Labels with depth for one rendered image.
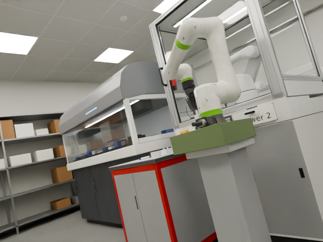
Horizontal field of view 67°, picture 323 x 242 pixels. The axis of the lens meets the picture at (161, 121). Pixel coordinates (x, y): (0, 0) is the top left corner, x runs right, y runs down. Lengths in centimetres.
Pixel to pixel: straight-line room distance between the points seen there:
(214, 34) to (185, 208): 113
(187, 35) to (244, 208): 98
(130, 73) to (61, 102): 352
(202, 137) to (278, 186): 77
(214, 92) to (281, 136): 57
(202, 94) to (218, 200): 57
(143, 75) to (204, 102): 140
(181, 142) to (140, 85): 138
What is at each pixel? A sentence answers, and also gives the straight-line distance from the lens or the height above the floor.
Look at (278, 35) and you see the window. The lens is 199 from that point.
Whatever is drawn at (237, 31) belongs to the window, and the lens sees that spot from 189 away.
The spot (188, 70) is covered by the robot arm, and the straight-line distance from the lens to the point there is 184.
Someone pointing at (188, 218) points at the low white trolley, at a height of 32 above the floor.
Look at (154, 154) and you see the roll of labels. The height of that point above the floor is 78.
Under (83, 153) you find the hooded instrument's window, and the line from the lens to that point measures 339.
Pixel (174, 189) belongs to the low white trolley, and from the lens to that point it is 167.
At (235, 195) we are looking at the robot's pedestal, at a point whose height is 50.
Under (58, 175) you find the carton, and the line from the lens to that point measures 510.
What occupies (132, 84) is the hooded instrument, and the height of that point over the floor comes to 151.
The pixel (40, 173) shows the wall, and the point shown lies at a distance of 545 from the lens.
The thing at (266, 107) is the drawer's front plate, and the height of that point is 91.
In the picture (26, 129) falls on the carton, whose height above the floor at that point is 169.
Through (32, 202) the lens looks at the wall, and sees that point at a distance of 541.
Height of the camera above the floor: 82
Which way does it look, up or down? 6 degrees up
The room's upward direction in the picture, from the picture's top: 14 degrees counter-clockwise
